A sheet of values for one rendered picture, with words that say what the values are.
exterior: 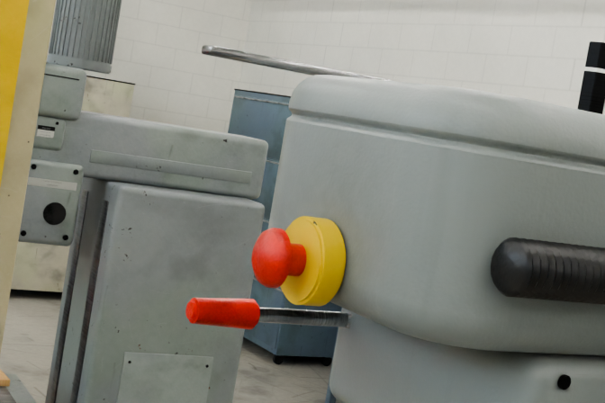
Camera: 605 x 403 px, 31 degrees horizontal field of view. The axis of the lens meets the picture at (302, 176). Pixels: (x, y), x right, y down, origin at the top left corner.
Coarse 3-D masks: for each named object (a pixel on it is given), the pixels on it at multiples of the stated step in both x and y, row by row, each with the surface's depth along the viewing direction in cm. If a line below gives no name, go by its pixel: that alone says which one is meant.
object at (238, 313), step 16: (192, 304) 81; (208, 304) 81; (224, 304) 82; (240, 304) 83; (256, 304) 83; (192, 320) 82; (208, 320) 81; (224, 320) 82; (240, 320) 82; (256, 320) 83; (272, 320) 85; (288, 320) 85; (304, 320) 86; (320, 320) 87; (336, 320) 87
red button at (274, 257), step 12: (276, 228) 72; (264, 240) 72; (276, 240) 71; (288, 240) 72; (252, 252) 73; (264, 252) 72; (276, 252) 71; (288, 252) 71; (300, 252) 73; (252, 264) 73; (264, 264) 72; (276, 264) 71; (288, 264) 71; (300, 264) 73; (264, 276) 72; (276, 276) 71
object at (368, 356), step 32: (352, 320) 88; (352, 352) 87; (384, 352) 84; (416, 352) 80; (448, 352) 77; (480, 352) 74; (512, 352) 72; (352, 384) 87; (384, 384) 83; (416, 384) 80; (448, 384) 77; (480, 384) 74; (512, 384) 71; (544, 384) 70; (576, 384) 72
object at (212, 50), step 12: (204, 48) 83; (216, 48) 82; (240, 60) 83; (252, 60) 83; (264, 60) 84; (276, 60) 84; (288, 60) 85; (300, 72) 86; (312, 72) 86; (324, 72) 86; (336, 72) 87; (348, 72) 87
